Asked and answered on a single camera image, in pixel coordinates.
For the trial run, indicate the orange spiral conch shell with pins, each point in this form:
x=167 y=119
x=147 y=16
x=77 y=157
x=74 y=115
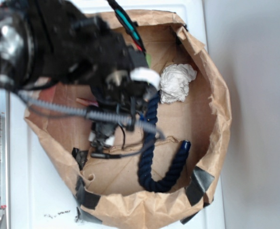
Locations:
x=86 y=102

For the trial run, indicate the brown paper bag bin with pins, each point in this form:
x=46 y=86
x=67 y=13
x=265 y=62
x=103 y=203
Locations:
x=108 y=190

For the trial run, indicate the green plush toy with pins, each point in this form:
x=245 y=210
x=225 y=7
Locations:
x=148 y=59

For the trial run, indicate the crumpled white paper ball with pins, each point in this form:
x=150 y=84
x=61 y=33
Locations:
x=174 y=84

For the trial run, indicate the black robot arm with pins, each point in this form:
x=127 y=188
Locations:
x=54 y=39

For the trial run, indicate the silver aluminium rail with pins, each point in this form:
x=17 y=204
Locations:
x=4 y=161

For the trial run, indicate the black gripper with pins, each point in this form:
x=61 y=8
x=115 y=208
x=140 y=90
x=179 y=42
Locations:
x=118 y=76

